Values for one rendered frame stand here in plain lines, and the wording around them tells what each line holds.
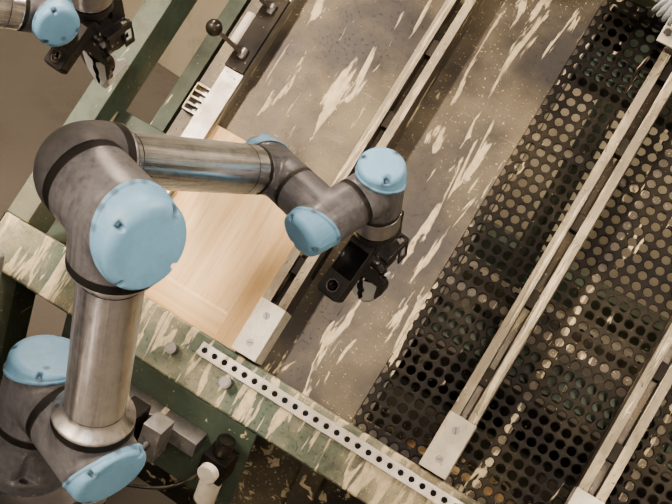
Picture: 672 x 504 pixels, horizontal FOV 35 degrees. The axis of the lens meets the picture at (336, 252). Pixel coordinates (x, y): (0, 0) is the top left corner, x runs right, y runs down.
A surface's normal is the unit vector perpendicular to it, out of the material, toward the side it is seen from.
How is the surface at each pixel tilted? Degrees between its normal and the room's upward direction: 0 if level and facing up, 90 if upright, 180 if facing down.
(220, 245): 51
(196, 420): 90
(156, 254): 83
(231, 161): 45
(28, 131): 0
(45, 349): 7
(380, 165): 27
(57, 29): 90
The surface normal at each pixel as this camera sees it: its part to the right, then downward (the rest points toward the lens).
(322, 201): -0.04, -0.62
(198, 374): -0.14, -0.20
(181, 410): -0.43, 0.37
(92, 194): -0.36, -0.34
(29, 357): 0.25, -0.86
